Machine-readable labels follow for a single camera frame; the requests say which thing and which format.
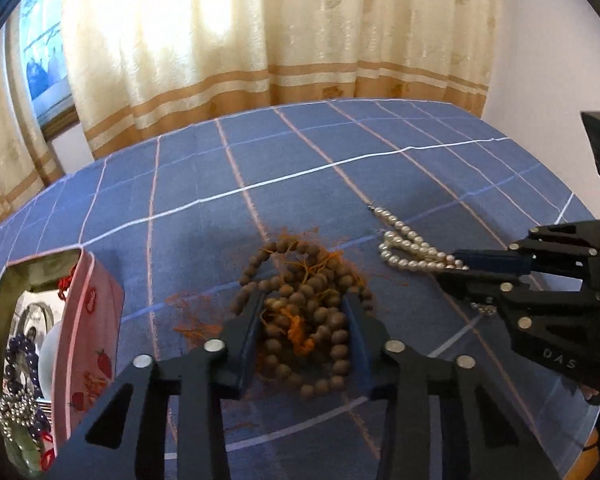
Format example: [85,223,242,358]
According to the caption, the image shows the white pearl necklace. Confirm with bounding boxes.
[368,204,470,273]

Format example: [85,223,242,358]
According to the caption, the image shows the pink metal tin box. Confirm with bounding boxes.
[0,246,124,479]

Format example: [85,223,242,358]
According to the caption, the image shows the brown wooden bead mala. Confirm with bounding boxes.
[164,228,376,401]

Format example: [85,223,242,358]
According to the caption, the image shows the person's right hand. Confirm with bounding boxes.
[580,385,600,401]

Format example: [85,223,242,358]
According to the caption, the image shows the blue plaid bedsheet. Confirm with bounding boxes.
[0,100,598,474]

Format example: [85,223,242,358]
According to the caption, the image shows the white jade bangle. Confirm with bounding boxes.
[38,322,61,401]

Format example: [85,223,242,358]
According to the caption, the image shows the green jade pendant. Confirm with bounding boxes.
[5,425,43,479]

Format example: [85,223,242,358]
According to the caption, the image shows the left cream orange curtain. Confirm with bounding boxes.
[0,29,64,224]

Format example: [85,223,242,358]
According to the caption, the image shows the cream orange curtain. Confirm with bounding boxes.
[0,29,64,224]
[60,0,501,158]

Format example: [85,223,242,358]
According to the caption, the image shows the right cream orange curtain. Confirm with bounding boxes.
[60,0,501,158]

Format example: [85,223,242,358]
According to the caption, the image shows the red string bracelet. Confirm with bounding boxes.
[56,263,79,304]

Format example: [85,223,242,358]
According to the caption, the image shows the dark blue bead bracelet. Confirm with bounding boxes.
[2,334,54,441]

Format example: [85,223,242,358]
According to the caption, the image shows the window with white frame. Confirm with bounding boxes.
[19,0,79,141]

